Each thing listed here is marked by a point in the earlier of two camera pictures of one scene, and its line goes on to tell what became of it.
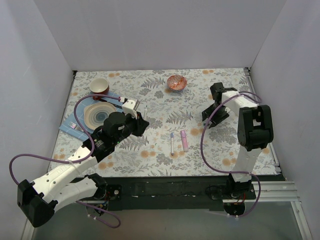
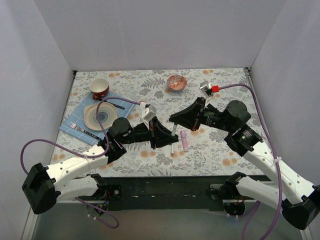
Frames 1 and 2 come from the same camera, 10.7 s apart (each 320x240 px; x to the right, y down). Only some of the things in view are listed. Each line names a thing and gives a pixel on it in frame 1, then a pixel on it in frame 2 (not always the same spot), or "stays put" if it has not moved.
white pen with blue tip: (172, 136) stays put
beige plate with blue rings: (95, 114) stays put
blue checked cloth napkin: (80, 130) stays put
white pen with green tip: (146, 113) → (174, 130)
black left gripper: (139, 124) → (152, 133)
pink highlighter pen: (184, 140) stays put
